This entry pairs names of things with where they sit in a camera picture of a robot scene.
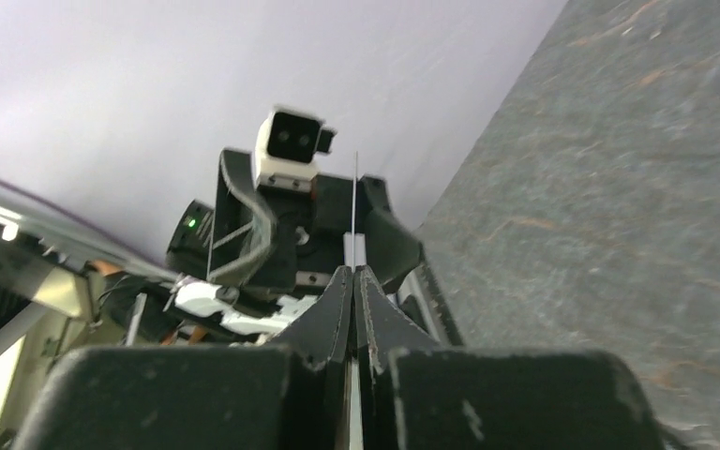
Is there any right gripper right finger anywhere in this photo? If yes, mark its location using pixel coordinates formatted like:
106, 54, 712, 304
352, 266, 664, 449

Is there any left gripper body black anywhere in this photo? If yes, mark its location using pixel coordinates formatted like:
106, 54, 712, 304
229, 174, 397, 295

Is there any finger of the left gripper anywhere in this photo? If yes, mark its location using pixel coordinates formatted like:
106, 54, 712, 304
206, 148, 277, 286
364, 209, 423, 293

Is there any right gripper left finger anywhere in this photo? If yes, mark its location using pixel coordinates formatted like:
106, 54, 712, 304
15, 266, 353, 449

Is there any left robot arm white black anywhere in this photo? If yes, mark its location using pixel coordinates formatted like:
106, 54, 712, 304
91, 146, 424, 344

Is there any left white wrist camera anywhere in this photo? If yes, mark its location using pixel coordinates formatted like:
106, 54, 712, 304
252, 105, 337, 192

